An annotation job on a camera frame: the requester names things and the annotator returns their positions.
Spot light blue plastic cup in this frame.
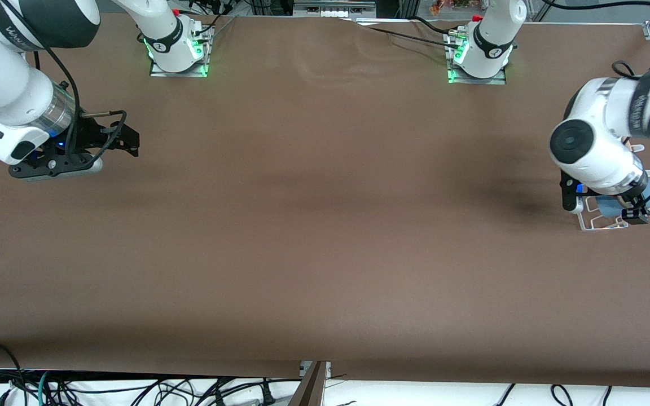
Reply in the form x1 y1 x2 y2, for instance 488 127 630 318
596 176 650 219

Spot orange objects behind glass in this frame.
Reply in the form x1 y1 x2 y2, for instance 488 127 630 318
429 0 472 15

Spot dark metal table beam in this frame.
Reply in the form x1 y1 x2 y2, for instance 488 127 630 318
290 362 327 406

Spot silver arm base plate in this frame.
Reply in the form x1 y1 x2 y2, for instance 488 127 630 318
149 25 211 78
446 31 507 85

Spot black base power cable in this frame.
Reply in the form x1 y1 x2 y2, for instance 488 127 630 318
178 0 235 43
353 20 464 50
412 16 467 36

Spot grey metal rail unit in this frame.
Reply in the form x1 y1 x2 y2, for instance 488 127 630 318
294 0 376 17

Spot teal cable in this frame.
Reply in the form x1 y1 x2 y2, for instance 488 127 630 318
36 370 52 406

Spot silver table bracket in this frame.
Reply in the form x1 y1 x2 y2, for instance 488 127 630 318
299 361 332 379

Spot black frame post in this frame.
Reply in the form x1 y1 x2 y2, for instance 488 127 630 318
379 0 417 17

